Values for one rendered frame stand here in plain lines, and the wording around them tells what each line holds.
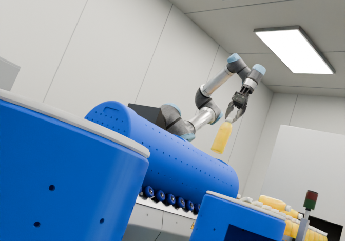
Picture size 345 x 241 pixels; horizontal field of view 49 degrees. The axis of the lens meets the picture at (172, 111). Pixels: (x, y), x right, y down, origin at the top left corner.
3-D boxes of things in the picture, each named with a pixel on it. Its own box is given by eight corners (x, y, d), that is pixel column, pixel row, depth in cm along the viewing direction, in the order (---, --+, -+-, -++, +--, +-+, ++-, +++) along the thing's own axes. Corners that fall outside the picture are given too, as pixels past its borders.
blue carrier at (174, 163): (61, 161, 144) (92, 93, 148) (185, 202, 209) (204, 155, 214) (108, 185, 126) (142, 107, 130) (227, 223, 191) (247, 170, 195)
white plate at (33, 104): (146, 156, 72) (144, 162, 72) (6, 105, 71) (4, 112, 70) (157, 144, 45) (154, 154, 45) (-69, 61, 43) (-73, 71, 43)
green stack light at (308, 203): (301, 205, 212) (303, 197, 213) (304, 207, 217) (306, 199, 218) (312, 209, 208) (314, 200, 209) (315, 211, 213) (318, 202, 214)
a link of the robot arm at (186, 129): (160, 131, 216) (202, 105, 260) (176, 152, 215) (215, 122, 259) (173, 120, 209) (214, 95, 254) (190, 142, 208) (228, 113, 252)
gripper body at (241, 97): (230, 99, 206) (241, 81, 208) (231, 105, 213) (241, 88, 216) (242, 105, 203) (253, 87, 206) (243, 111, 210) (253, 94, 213)
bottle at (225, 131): (214, 153, 209) (227, 122, 213) (225, 155, 204) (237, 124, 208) (207, 147, 204) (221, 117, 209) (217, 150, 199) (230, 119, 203)
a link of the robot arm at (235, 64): (194, 91, 261) (240, 49, 226) (204, 104, 260) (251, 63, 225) (185, 97, 253) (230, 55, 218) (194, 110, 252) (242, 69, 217)
